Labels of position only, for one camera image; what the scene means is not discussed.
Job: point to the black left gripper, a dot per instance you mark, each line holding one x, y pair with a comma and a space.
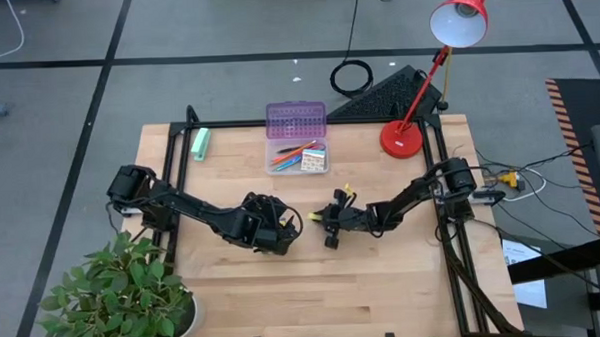
259, 225

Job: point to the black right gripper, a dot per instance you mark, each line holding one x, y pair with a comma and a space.
352, 218

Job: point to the orange pencil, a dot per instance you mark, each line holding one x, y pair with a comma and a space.
306, 145

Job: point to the black pen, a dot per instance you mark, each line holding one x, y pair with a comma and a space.
289, 150

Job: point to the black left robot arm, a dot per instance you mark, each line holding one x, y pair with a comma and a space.
191, 207

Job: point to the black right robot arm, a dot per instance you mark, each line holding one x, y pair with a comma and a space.
411, 197

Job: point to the mint green stapler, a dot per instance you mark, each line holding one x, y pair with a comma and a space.
200, 144

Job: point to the clear pencil case purple lid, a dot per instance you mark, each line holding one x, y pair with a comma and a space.
296, 121

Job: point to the red desk lamp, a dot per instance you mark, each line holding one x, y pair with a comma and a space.
401, 140

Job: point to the black perforated panel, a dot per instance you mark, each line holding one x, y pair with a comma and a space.
387, 98

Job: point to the green potted plant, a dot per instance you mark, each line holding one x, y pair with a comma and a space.
119, 295

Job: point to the yellow power plug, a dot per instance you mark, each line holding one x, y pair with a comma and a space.
509, 179

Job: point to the white paper sheet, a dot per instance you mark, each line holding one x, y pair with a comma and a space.
527, 290

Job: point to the black aluminium table frame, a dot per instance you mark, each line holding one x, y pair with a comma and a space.
228, 124

